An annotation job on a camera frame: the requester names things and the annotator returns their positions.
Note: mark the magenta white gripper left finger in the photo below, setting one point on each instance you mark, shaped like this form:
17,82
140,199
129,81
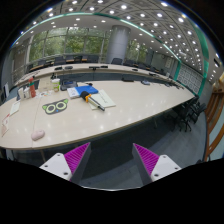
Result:
69,166

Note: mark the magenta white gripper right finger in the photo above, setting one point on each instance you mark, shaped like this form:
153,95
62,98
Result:
151,166

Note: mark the pink computer mouse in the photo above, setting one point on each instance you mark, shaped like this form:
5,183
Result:
38,134

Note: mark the black office chair right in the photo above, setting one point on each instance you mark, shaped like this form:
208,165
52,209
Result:
187,112

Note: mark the black yellow handheld tool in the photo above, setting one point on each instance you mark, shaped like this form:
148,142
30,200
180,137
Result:
88,98

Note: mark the white paper sheets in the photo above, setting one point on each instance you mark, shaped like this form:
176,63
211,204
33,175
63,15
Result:
102,98

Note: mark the blue notebook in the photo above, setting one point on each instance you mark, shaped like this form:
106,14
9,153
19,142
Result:
87,88

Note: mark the red white paper far left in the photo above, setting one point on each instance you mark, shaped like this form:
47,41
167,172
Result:
5,125

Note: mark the white booklet left edge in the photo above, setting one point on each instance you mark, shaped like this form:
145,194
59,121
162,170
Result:
15,107

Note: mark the white cup green label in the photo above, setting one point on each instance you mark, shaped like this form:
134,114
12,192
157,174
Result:
56,84

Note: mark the red bottle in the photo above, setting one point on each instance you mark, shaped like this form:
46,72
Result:
32,87

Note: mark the grey round pillar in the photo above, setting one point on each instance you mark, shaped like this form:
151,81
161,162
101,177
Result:
118,42

